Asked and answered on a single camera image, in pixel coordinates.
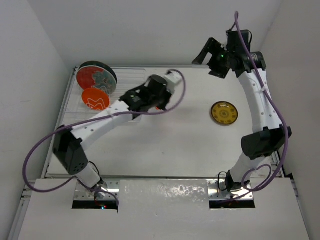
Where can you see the dark green rimmed plate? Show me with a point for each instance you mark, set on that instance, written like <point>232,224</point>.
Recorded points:
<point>100,65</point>

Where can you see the metal base plate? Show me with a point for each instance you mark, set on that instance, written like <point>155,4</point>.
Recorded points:
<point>217,192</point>
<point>109,191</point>

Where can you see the orange plastic plate rear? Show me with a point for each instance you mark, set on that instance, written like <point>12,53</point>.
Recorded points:
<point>95,99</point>

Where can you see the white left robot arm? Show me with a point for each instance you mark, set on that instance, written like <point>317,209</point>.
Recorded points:
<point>70,144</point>

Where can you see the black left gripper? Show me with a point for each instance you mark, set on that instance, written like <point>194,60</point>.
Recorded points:
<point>167,94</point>

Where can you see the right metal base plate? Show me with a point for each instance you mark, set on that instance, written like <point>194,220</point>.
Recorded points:
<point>217,192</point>

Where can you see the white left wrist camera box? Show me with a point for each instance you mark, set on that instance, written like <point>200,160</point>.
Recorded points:
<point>173,79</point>

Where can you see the yellow patterned small plate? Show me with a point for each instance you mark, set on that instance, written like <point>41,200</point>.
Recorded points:
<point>224,113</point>

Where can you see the white wire dish rack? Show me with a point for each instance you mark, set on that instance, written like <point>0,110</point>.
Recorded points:
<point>75,110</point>

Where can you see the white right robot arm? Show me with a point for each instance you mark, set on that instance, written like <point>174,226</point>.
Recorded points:
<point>268,131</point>

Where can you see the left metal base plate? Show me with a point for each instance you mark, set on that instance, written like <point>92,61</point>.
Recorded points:
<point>109,191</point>

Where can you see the red plate with teal flower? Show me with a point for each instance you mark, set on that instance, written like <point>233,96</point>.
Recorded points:
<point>96,77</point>

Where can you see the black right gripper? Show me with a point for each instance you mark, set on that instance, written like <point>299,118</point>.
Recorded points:
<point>215,47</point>

